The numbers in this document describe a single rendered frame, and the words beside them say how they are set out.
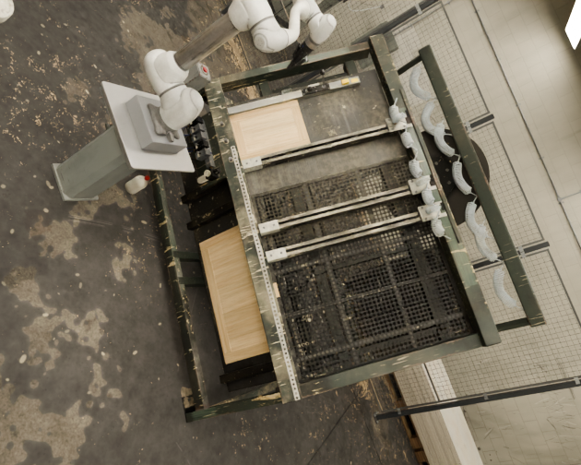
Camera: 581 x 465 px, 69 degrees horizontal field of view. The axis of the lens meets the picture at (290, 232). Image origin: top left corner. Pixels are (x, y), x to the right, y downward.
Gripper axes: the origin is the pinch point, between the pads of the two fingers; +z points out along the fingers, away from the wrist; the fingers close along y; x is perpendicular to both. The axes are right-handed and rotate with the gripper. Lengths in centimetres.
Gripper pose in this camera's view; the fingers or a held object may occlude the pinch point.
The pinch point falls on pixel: (291, 65)
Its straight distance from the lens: 288.5
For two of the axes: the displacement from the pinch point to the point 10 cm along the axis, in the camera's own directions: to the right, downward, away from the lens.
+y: -3.2, -9.4, 1.4
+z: -5.4, 3.1, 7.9
